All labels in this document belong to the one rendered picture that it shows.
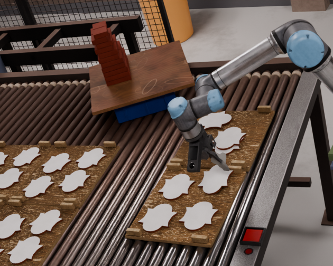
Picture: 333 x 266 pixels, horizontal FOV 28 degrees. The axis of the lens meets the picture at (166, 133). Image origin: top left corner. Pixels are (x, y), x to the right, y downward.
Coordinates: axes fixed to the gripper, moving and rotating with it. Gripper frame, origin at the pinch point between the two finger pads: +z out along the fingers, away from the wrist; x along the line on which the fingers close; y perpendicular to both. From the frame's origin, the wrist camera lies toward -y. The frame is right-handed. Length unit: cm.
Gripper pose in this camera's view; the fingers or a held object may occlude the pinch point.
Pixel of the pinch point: (211, 172)
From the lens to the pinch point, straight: 256.1
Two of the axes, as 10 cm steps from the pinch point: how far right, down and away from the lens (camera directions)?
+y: 3.4, -7.1, 6.1
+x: -8.4, 0.6, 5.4
